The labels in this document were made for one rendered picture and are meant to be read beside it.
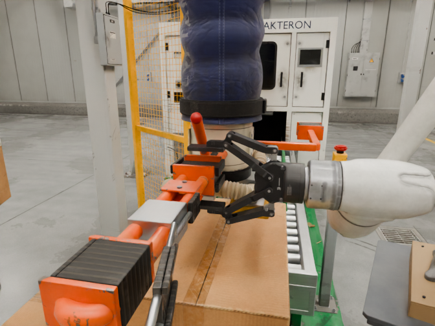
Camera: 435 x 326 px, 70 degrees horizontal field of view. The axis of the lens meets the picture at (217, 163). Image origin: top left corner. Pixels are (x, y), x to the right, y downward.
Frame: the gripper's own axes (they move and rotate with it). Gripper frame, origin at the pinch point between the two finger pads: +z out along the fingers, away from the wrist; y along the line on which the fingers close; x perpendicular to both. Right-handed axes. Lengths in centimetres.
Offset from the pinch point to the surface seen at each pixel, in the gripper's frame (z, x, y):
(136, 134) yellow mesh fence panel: 103, 183, 29
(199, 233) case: 7.9, 28.1, 28.2
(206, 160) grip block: -0.2, 5.7, -1.9
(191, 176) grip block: 0.8, -1.9, -0.7
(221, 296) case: -4.5, 1.2, 28.3
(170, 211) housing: -1.2, -19.3, -1.3
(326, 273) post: -47, 119, 98
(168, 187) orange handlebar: 2.4, -10.5, -1.3
